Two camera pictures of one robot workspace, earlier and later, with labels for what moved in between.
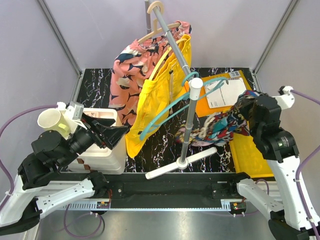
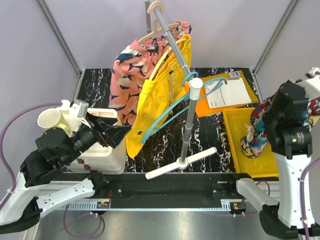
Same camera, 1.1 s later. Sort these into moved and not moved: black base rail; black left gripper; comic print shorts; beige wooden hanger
Moved: comic print shorts
Not moved: beige wooden hanger; black base rail; black left gripper
